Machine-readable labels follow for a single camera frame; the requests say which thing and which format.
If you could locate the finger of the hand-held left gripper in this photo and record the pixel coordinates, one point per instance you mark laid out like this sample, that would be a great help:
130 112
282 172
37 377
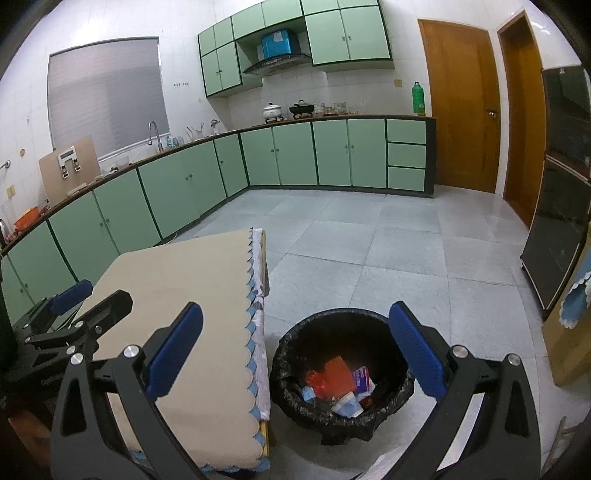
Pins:
108 309
69 293

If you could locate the wooden board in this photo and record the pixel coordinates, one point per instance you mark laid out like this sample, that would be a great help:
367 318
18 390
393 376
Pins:
87 161

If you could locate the blue white paper cup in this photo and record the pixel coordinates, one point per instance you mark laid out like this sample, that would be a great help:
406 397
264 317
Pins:
348 404

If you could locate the white patterned under cloth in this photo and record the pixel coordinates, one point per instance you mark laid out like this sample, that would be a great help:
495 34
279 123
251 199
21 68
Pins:
258 300

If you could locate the orange basket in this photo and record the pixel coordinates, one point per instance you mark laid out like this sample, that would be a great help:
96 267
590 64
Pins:
25 220

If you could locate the narrow wooden door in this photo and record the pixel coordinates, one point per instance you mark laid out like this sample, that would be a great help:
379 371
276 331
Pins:
524 120

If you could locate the dark glass cabinet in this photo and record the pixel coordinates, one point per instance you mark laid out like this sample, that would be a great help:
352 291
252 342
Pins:
558 184

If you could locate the black wok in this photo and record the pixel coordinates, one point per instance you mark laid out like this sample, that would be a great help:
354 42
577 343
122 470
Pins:
301 108

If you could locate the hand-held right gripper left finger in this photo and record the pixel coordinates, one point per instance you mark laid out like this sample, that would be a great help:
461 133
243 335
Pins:
178 346

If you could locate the metal faucet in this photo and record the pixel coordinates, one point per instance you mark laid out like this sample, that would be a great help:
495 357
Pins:
154 136

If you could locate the stack of white bowls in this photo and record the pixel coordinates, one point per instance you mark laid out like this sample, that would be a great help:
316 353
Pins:
319 109

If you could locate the cardboard box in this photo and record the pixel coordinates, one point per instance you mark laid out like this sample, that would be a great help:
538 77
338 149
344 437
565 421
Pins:
570 355

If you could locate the blue white packet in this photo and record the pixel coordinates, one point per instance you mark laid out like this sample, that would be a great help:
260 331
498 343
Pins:
364 378

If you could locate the table with beige cloth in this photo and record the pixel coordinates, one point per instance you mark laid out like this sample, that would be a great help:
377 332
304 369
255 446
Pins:
184 267

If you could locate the grey window blind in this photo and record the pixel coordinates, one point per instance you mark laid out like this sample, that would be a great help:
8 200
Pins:
106 92

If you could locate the electric kettle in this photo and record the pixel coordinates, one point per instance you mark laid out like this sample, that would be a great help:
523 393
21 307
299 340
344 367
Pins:
2 230

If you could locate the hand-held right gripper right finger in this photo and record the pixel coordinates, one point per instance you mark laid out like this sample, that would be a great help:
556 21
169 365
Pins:
415 344

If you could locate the green lower kitchen cabinets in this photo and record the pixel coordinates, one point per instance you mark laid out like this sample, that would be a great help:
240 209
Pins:
295 152

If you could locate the blue white scalloped cloth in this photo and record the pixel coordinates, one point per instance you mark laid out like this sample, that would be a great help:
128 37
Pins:
577 300

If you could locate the person's striped clothing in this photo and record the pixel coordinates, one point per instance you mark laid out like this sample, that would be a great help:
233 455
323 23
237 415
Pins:
374 470

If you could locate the wide wooden door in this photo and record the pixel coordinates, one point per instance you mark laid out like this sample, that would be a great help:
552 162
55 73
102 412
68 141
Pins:
461 106

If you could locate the red paper cup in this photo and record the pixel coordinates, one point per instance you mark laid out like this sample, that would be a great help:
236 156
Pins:
334 376

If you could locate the blue box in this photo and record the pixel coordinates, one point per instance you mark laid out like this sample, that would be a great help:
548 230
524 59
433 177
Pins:
277 44

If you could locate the green bottle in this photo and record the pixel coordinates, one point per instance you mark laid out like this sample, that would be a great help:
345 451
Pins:
418 97

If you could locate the light wooden frame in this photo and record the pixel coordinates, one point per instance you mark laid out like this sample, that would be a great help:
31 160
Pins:
559 443

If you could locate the black trash bin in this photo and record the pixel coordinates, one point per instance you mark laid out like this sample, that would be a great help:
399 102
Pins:
295 360

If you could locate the white pot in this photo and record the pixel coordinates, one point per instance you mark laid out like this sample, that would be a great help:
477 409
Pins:
272 110

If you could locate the range hood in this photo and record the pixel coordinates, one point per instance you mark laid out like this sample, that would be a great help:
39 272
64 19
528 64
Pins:
277 63

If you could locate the person's left forearm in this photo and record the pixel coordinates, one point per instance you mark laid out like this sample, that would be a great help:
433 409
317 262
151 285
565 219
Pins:
27 424

